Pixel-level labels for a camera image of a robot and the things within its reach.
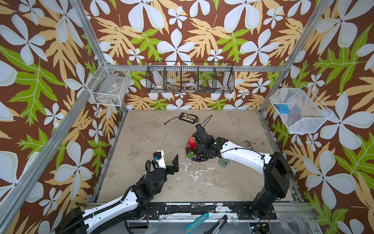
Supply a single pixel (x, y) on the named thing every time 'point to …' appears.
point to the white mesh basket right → (300, 110)
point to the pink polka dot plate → (195, 156)
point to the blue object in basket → (284, 108)
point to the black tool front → (216, 229)
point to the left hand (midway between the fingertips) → (171, 154)
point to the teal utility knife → (196, 223)
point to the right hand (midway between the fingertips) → (201, 139)
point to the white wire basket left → (109, 86)
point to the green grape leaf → (224, 162)
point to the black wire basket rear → (191, 77)
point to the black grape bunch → (201, 157)
